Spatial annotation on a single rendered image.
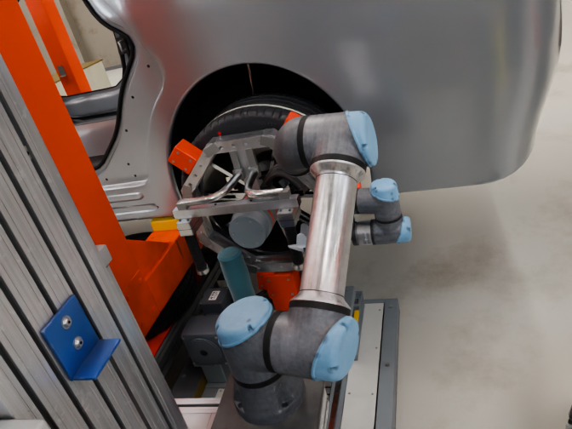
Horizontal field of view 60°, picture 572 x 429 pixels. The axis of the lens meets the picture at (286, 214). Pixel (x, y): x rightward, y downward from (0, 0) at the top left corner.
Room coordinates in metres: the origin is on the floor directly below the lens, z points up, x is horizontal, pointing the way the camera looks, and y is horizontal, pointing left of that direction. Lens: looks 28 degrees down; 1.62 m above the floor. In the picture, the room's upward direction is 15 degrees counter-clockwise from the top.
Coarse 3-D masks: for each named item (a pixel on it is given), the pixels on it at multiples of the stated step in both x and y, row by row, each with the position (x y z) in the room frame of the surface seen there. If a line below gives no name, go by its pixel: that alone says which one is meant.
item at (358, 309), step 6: (360, 294) 1.84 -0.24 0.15; (360, 300) 1.77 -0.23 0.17; (354, 306) 1.75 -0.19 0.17; (360, 306) 1.74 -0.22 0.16; (354, 312) 1.69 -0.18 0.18; (360, 312) 1.71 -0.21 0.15; (360, 318) 1.69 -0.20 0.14; (360, 324) 1.67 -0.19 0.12; (360, 330) 1.65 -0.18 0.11; (360, 336) 1.63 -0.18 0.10; (354, 360) 1.50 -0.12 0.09
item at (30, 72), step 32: (0, 0) 1.52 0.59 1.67; (0, 32) 1.47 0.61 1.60; (32, 64) 1.52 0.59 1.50; (32, 96) 1.47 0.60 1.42; (64, 128) 1.53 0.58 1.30; (64, 160) 1.47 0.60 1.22; (96, 192) 1.54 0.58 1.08; (96, 224) 1.48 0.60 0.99; (128, 256) 1.55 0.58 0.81; (128, 288) 1.48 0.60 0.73
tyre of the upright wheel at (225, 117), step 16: (256, 96) 1.81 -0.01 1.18; (272, 96) 1.77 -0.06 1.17; (288, 96) 1.78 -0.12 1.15; (224, 112) 1.75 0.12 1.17; (240, 112) 1.65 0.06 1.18; (256, 112) 1.63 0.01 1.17; (272, 112) 1.61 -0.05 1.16; (288, 112) 1.62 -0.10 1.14; (304, 112) 1.67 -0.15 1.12; (320, 112) 1.71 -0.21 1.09; (208, 128) 1.69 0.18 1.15; (224, 128) 1.66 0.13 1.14; (240, 128) 1.64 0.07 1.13; (256, 128) 1.62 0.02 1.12; (272, 128) 1.60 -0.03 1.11; (192, 144) 1.71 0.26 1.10
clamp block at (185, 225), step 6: (180, 222) 1.42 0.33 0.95; (186, 222) 1.41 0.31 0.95; (192, 222) 1.42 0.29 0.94; (198, 222) 1.45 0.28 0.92; (180, 228) 1.41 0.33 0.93; (186, 228) 1.41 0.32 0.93; (192, 228) 1.41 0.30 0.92; (180, 234) 1.42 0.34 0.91; (186, 234) 1.41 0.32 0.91; (192, 234) 1.40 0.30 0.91
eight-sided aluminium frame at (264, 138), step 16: (208, 144) 1.59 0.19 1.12; (224, 144) 1.57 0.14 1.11; (240, 144) 1.56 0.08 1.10; (256, 144) 1.54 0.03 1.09; (272, 144) 1.52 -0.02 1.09; (208, 160) 1.60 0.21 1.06; (192, 176) 1.63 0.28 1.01; (192, 192) 1.64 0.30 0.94; (208, 224) 1.68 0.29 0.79; (208, 240) 1.63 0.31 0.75; (224, 240) 1.66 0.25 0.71; (256, 256) 1.64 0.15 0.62; (272, 256) 1.61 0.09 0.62; (288, 256) 1.58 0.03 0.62; (304, 256) 1.52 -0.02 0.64; (256, 272) 1.58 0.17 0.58
